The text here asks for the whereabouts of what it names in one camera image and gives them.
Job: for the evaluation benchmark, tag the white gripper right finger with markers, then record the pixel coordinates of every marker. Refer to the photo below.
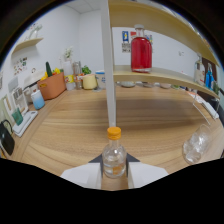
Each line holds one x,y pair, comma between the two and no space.
145,172

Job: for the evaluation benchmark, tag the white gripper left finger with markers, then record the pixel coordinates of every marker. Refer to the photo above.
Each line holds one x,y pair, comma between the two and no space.
85,173

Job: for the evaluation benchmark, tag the orange-capped clear small bottle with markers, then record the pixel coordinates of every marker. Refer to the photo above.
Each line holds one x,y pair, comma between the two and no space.
114,160

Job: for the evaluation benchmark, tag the light blue cup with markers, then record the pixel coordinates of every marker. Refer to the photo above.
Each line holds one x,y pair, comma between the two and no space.
37,100

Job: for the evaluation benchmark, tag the green cup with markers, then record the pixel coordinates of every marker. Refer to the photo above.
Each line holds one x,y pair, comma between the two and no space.
17,117

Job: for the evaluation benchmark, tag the yellow cup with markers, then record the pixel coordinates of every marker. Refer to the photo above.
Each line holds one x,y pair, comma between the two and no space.
89,82

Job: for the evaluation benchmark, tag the clear glass with ice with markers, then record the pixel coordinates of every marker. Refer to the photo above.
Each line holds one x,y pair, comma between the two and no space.
196,145

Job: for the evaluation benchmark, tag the white tray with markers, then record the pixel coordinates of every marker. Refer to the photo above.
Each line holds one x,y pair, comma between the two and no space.
26,124

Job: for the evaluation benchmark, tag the black handbag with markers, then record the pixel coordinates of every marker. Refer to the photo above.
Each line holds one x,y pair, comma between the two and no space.
6,138

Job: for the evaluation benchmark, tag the orange storage basket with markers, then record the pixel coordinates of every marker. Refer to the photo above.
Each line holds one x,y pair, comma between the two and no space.
51,86

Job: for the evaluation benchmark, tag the green potted plant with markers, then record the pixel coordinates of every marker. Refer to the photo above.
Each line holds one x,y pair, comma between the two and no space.
86,70

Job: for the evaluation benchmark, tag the white-framed wooden shelf rack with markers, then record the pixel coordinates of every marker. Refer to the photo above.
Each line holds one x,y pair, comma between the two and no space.
109,66

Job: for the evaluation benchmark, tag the cork-lidded jar of limes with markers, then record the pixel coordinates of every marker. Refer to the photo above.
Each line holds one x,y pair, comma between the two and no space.
216,88

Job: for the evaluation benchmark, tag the clear bottle with red label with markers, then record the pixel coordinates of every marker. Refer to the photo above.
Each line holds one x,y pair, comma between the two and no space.
199,71

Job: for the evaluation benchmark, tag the red liquid glass bottle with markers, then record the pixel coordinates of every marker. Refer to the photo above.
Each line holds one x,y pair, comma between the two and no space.
141,53

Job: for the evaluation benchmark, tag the blue and yellow poster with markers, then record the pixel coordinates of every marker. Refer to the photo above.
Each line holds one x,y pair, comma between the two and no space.
125,41

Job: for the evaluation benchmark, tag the multicoloured poster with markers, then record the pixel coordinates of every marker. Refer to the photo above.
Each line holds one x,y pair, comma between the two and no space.
150,38

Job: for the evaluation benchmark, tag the red poster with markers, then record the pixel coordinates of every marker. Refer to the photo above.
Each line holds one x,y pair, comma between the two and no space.
132,34

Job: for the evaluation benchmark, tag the white photo frame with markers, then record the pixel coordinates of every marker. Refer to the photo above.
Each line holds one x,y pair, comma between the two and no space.
20,100

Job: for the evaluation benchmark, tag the wooden wall shelf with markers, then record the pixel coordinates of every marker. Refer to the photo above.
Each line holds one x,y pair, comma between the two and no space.
28,43

